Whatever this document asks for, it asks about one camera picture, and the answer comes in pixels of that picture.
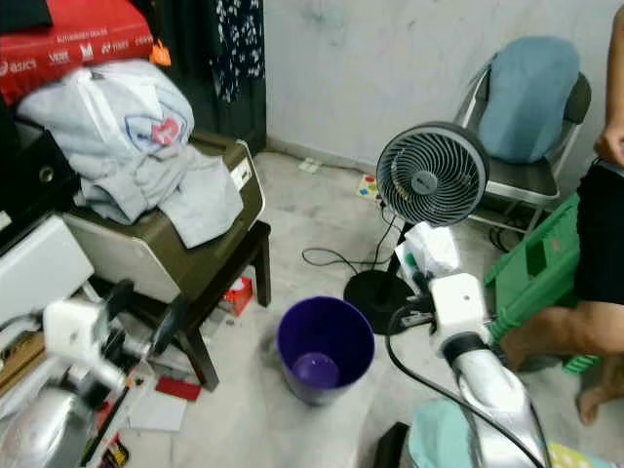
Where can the white panel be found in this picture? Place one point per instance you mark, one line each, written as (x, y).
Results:
(44, 268)

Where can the black appliance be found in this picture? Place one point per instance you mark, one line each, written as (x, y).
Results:
(34, 166)

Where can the person in black shorts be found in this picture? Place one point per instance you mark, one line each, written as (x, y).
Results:
(600, 234)

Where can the blue cushion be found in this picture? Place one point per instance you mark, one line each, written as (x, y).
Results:
(534, 97)

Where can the grey hooded jacket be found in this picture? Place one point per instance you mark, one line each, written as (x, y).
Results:
(117, 127)

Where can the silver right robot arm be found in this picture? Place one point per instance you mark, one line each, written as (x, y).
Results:
(497, 400)

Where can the green plastic stool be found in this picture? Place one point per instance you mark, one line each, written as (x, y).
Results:
(541, 268)

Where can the small white adapter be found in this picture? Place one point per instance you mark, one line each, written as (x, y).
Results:
(309, 165)

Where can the dark floral dress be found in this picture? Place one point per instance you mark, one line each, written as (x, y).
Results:
(239, 44)

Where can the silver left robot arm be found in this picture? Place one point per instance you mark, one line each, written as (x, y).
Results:
(49, 434)

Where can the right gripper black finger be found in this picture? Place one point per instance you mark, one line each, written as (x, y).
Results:
(415, 279)

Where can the black cloth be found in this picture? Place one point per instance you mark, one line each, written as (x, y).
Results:
(21, 12)

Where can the red booklet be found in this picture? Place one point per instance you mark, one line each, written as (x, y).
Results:
(179, 388)

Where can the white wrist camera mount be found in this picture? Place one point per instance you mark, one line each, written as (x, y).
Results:
(78, 331)
(460, 302)

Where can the white paper sheet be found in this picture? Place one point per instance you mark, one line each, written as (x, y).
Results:
(156, 411)

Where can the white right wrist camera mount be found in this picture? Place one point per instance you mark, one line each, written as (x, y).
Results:
(460, 302)

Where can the grey folding chair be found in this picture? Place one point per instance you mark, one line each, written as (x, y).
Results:
(531, 180)

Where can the grey black pedestal fan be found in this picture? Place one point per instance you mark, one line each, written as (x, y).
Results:
(434, 175)

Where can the brown beige storage box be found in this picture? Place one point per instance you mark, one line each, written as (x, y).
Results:
(146, 258)

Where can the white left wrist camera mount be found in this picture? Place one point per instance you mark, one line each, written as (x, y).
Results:
(78, 331)

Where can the dark green door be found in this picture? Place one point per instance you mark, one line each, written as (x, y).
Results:
(185, 58)

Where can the small red box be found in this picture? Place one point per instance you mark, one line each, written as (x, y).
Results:
(239, 294)

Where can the dark wooden table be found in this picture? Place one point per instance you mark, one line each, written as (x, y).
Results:
(249, 253)

